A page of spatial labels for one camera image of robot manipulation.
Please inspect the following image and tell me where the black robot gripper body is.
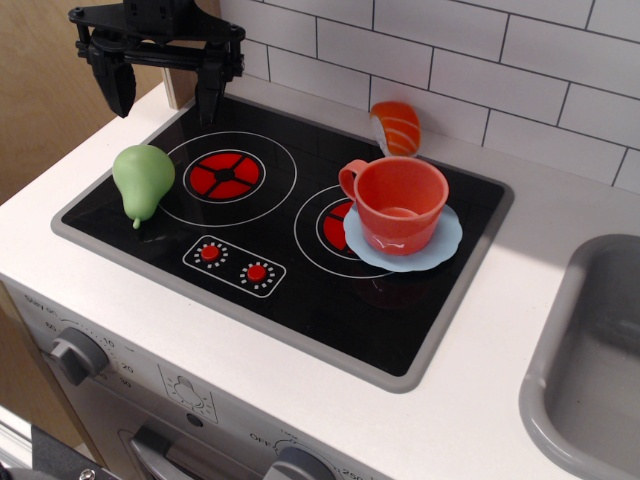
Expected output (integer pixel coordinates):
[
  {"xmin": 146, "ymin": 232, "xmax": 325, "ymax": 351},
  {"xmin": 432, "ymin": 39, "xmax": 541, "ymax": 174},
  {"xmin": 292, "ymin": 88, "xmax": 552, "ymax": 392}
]
[{"xmin": 68, "ymin": 1, "xmax": 245, "ymax": 79}]

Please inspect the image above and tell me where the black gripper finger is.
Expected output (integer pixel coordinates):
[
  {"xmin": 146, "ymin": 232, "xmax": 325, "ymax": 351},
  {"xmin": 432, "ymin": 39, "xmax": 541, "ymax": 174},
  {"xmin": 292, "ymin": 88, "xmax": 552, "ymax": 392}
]
[
  {"xmin": 90, "ymin": 43, "xmax": 136, "ymax": 118},
  {"xmin": 195, "ymin": 45, "xmax": 235, "ymax": 127}
]

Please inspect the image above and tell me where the orange plastic toy cup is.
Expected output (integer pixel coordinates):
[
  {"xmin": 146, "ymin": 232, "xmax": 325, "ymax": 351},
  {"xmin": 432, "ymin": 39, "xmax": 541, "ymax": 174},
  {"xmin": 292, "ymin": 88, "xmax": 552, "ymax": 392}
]
[{"xmin": 338, "ymin": 157, "xmax": 449, "ymax": 256}]

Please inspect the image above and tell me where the light blue toy plate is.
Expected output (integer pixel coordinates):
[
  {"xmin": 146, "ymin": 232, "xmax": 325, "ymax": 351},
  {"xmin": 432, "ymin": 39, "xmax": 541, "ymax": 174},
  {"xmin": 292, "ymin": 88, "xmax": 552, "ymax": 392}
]
[{"xmin": 343, "ymin": 205, "xmax": 463, "ymax": 273}]

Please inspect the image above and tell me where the green toy pear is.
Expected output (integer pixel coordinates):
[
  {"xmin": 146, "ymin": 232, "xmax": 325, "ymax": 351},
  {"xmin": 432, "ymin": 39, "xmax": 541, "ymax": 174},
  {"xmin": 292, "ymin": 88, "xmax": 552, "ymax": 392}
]
[{"xmin": 112, "ymin": 145, "xmax": 175, "ymax": 229}]

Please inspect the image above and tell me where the black toy stovetop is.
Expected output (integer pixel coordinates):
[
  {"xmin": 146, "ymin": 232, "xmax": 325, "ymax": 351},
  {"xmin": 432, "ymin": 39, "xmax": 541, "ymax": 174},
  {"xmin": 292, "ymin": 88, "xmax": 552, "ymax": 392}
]
[{"xmin": 52, "ymin": 97, "xmax": 514, "ymax": 393}]

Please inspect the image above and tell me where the left red stove button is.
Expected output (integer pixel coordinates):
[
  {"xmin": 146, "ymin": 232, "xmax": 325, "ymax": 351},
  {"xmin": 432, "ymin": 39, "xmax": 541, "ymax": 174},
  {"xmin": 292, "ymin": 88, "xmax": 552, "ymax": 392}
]
[{"xmin": 200, "ymin": 244, "xmax": 221, "ymax": 263}]

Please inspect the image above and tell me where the red stove button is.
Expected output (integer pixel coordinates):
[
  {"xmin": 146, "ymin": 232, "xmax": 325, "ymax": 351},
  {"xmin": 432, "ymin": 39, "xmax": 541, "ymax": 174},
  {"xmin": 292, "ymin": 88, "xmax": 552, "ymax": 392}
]
[
  {"xmin": 200, "ymin": 244, "xmax": 221, "ymax": 263},
  {"xmin": 246, "ymin": 264, "xmax": 268, "ymax": 283}
]

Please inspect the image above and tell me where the salmon sushi toy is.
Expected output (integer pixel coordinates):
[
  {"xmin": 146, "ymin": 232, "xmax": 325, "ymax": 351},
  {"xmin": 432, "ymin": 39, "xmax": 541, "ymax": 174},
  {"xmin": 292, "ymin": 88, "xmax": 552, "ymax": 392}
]
[{"xmin": 370, "ymin": 101, "xmax": 421, "ymax": 157}]

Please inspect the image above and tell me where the right red stove button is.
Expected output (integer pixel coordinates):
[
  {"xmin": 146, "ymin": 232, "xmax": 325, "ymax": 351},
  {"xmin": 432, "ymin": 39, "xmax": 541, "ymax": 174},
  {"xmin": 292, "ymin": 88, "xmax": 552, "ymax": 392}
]
[{"xmin": 246, "ymin": 264, "xmax": 268, "ymax": 283}]

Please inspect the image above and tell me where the grey timer knob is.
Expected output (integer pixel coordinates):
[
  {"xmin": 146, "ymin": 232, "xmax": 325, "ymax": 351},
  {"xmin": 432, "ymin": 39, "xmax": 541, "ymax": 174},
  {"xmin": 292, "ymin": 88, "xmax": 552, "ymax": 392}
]
[{"xmin": 50, "ymin": 328, "xmax": 109, "ymax": 386}]

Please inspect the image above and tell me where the grey oven knob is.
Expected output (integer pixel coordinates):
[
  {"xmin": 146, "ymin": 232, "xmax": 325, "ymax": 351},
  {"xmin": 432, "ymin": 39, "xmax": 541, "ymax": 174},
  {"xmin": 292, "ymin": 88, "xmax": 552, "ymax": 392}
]
[{"xmin": 263, "ymin": 447, "xmax": 335, "ymax": 480}]

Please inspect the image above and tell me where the grey toy sink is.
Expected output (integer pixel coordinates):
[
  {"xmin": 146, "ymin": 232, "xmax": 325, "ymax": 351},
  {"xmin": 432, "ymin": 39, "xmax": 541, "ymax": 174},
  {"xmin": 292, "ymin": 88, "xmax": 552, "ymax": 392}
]
[{"xmin": 519, "ymin": 234, "xmax": 639, "ymax": 479}]

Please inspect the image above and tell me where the grey oven door handle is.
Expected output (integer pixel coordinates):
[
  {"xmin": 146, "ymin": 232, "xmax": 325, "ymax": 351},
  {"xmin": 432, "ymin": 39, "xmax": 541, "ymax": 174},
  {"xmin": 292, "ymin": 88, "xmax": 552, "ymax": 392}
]
[{"xmin": 129, "ymin": 427, "xmax": 209, "ymax": 479}]

